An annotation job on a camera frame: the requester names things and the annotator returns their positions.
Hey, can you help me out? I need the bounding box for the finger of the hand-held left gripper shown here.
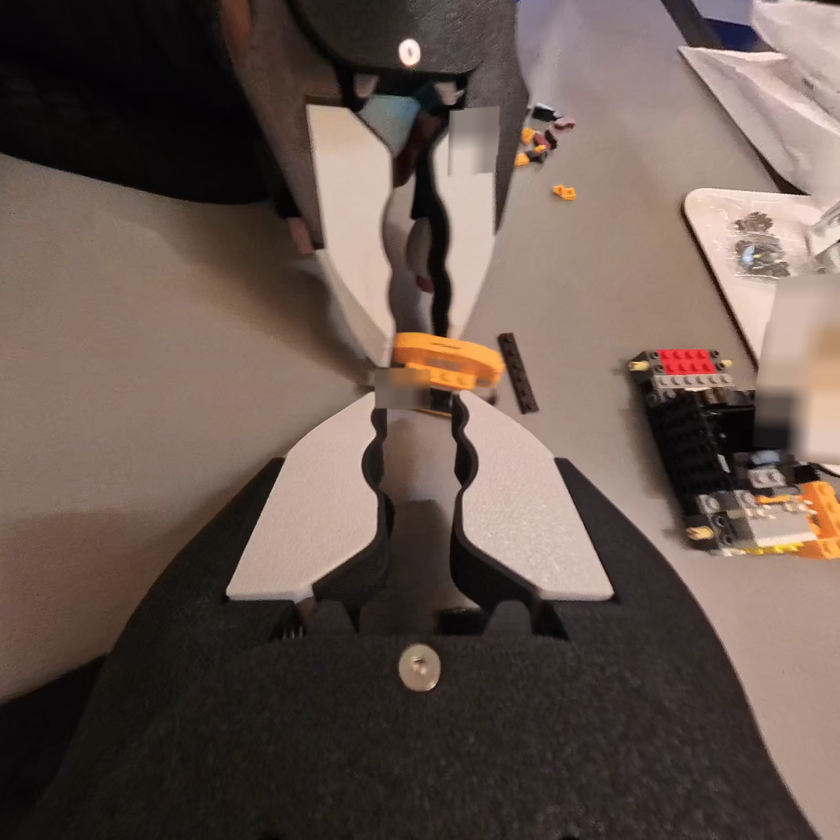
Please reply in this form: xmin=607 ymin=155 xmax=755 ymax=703
xmin=307 ymin=104 xmax=396 ymax=368
xmin=412 ymin=134 xmax=500 ymax=342

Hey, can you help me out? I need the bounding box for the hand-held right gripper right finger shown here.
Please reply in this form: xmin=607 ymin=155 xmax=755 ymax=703
xmin=449 ymin=394 xmax=616 ymax=635

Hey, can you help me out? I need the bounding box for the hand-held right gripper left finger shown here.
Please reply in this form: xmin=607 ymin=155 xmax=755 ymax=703
xmin=226 ymin=397 xmax=396 ymax=634

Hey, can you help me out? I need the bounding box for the pile of small bricks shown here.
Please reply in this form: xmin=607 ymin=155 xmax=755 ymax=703
xmin=513 ymin=104 xmax=578 ymax=168

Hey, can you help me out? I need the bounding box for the orange toy brick assembly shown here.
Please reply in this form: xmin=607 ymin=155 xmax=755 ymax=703
xmin=390 ymin=331 xmax=506 ymax=419

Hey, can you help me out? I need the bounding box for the long black plate brick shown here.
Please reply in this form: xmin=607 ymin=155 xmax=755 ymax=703
xmin=497 ymin=332 xmax=540 ymax=416

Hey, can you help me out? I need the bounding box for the black toy car chassis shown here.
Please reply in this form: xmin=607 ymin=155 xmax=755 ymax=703
xmin=626 ymin=348 xmax=840 ymax=560

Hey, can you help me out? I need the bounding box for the person's left forearm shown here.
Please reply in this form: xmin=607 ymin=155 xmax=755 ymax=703
xmin=0 ymin=0 xmax=280 ymax=206

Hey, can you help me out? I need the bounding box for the grey desk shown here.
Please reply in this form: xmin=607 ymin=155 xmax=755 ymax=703
xmin=0 ymin=0 xmax=840 ymax=840

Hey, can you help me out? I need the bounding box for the white book stand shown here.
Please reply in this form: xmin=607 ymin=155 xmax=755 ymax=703
xmin=682 ymin=188 xmax=840 ymax=368

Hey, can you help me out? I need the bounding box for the bag of small metal parts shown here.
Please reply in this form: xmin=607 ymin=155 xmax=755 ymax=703
xmin=728 ymin=211 xmax=791 ymax=278

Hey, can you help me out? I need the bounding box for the crumpled white paper bag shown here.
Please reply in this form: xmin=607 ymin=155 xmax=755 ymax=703
xmin=679 ymin=0 xmax=840 ymax=198

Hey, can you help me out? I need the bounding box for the person's black fleece jacket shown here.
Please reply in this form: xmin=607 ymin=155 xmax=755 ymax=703
xmin=0 ymin=656 xmax=109 ymax=840

